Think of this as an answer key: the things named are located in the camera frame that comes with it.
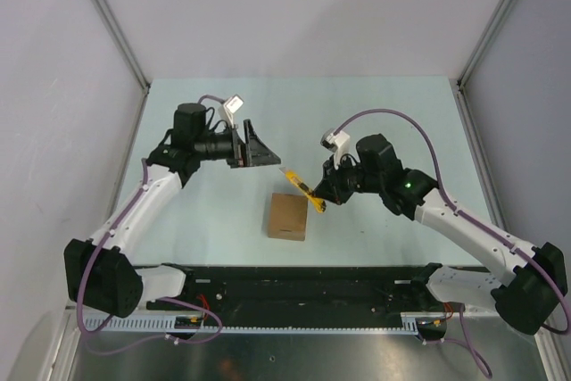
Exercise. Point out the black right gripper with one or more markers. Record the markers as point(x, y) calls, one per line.
point(330, 188)

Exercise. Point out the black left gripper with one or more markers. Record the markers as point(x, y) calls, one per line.
point(252, 152)

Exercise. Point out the yellow utility knife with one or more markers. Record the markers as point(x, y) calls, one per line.
point(318, 203)

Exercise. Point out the brown cardboard express box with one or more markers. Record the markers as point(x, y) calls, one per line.
point(287, 217)

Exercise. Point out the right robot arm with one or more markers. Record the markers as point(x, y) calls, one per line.
point(523, 283)

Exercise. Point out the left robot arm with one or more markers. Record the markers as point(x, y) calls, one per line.
point(99, 272)

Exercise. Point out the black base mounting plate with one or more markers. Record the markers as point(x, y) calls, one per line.
point(310, 296)

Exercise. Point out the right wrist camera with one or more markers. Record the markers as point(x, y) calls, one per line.
point(338, 143)

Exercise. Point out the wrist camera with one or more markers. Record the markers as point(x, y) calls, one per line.
point(233, 105)
point(338, 143)

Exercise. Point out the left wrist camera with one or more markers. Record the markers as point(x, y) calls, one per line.
point(233, 105)

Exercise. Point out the white slotted cable duct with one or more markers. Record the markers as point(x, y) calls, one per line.
point(174, 323)

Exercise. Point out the left aluminium corner post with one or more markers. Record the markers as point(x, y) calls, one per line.
point(118, 37)

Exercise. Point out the aluminium corner post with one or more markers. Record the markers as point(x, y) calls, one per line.
point(492, 29)
point(118, 37)

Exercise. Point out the right aluminium corner post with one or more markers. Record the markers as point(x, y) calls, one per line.
point(492, 29)

